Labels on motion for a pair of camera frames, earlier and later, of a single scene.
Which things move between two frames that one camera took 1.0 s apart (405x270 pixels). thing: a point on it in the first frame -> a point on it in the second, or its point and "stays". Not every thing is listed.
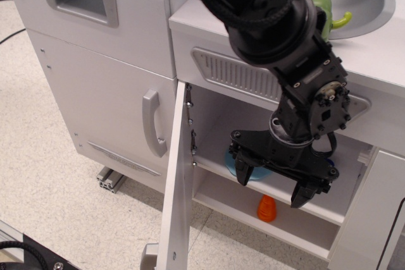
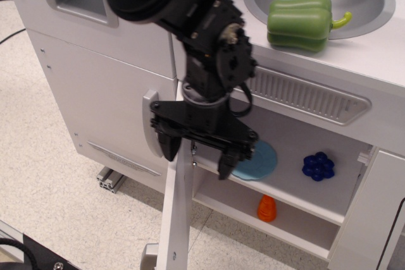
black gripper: (301, 163) -> (211, 124)
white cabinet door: (372, 235) stays
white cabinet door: (176, 247) stays
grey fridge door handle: (150, 101) stays
